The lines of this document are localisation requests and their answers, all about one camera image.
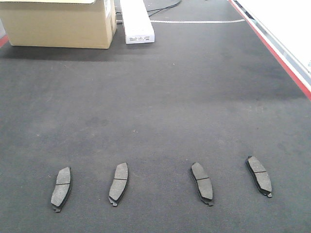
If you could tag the cardboard box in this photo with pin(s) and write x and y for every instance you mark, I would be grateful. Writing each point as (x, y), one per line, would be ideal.
(59, 23)

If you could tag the dark brake pad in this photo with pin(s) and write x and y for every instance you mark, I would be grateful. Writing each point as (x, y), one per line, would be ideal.
(260, 175)
(62, 189)
(119, 184)
(203, 183)

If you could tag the white conveyor side machine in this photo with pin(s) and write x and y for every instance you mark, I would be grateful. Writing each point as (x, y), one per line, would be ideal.
(284, 27)

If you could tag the long white box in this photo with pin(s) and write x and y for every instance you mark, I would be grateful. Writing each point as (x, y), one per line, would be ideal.
(136, 23)

